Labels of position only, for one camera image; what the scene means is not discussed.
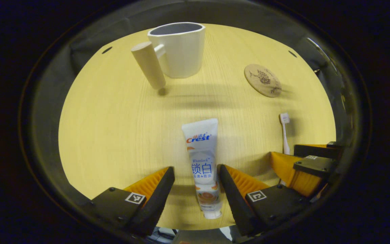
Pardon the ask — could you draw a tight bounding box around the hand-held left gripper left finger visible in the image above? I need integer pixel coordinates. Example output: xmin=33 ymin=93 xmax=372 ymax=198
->
xmin=87 ymin=166 xmax=175 ymax=238

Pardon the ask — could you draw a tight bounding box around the white cable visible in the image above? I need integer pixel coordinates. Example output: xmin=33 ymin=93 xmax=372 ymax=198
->
xmin=306 ymin=37 xmax=332 ymax=68

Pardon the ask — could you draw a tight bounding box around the white toothpaste tube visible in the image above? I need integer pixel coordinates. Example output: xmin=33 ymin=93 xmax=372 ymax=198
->
xmin=181 ymin=118 xmax=222 ymax=220

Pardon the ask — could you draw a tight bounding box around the pale pink toothbrush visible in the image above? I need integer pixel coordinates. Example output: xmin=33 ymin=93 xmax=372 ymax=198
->
xmin=280 ymin=113 xmax=291 ymax=156

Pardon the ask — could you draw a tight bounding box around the round wooden coaster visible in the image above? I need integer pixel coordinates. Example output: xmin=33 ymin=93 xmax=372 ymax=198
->
xmin=244 ymin=64 xmax=282 ymax=98

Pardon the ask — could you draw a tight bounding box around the white cup with wooden handle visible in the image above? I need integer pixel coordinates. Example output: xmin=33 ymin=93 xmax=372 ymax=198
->
xmin=131 ymin=22 xmax=206 ymax=90

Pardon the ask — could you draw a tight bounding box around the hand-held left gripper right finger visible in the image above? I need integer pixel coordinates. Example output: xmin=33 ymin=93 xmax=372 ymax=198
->
xmin=217 ymin=164 xmax=312 ymax=237

